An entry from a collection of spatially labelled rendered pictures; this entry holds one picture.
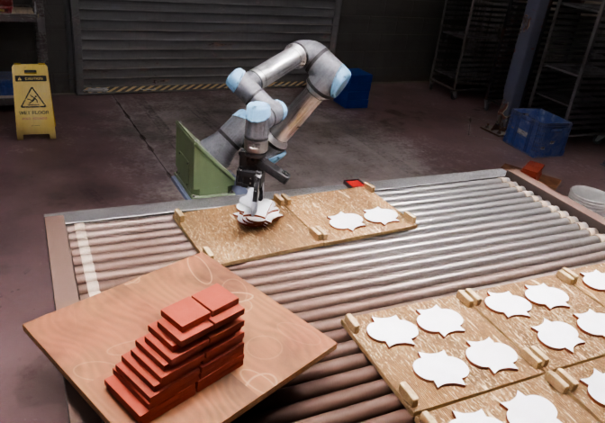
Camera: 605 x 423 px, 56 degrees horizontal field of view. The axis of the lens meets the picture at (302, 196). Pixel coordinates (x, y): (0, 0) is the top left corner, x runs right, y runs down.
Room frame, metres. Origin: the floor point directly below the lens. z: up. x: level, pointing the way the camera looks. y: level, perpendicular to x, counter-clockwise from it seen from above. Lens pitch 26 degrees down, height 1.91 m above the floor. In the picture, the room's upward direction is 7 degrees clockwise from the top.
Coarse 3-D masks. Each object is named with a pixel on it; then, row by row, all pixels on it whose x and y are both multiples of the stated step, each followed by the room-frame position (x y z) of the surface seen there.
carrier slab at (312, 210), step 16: (336, 192) 2.09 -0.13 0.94; (352, 192) 2.11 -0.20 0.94; (368, 192) 2.13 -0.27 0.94; (288, 208) 1.90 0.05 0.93; (304, 208) 1.91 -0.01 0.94; (320, 208) 1.93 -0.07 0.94; (336, 208) 1.94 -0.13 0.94; (352, 208) 1.96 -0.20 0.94; (368, 208) 1.98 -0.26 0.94; (384, 208) 2.00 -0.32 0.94; (304, 224) 1.79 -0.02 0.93; (320, 224) 1.80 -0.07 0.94; (368, 224) 1.84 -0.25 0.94; (400, 224) 1.87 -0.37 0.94; (416, 224) 1.89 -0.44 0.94; (336, 240) 1.70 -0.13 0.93; (352, 240) 1.74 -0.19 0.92
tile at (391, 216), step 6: (366, 210) 1.94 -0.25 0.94; (372, 210) 1.95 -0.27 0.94; (378, 210) 1.96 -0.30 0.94; (384, 210) 1.96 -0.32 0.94; (390, 210) 1.97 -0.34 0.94; (366, 216) 1.89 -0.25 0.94; (372, 216) 1.90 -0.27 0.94; (378, 216) 1.90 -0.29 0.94; (384, 216) 1.91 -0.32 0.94; (390, 216) 1.91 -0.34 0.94; (396, 216) 1.92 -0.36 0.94; (372, 222) 1.86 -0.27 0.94; (378, 222) 1.86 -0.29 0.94; (384, 222) 1.86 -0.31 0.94; (390, 222) 1.88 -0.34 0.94
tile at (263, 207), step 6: (240, 204) 1.69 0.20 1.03; (258, 204) 1.70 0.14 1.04; (264, 204) 1.70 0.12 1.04; (270, 204) 1.71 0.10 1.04; (240, 210) 1.65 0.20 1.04; (246, 210) 1.65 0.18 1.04; (258, 210) 1.66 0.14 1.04; (264, 210) 1.66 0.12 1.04; (258, 216) 1.62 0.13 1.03; (264, 216) 1.62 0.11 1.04
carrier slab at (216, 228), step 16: (224, 208) 1.83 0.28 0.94; (192, 224) 1.69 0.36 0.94; (208, 224) 1.70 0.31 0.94; (224, 224) 1.72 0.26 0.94; (240, 224) 1.73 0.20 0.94; (272, 224) 1.76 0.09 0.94; (288, 224) 1.77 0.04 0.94; (192, 240) 1.59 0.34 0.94; (208, 240) 1.60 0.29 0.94; (224, 240) 1.61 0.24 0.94; (240, 240) 1.62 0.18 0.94; (256, 240) 1.63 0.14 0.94; (272, 240) 1.65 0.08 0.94; (288, 240) 1.66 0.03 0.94; (304, 240) 1.67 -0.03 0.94; (320, 240) 1.68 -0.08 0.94; (224, 256) 1.51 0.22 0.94; (240, 256) 1.52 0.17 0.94; (256, 256) 1.54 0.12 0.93
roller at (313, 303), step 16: (528, 256) 1.78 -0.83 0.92; (544, 256) 1.79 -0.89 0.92; (560, 256) 1.82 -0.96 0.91; (448, 272) 1.61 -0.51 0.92; (464, 272) 1.62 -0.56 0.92; (480, 272) 1.64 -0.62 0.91; (496, 272) 1.67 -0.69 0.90; (368, 288) 1.46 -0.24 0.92; (384, 288) 1.47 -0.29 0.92; (400, 288) 1.49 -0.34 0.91; (416, 288) 1.52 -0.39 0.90; (288, 304) 1.33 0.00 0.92; (304, 304) 1.34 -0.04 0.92; (320, 304) 1.36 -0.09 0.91; (336, 304) 1.38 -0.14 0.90
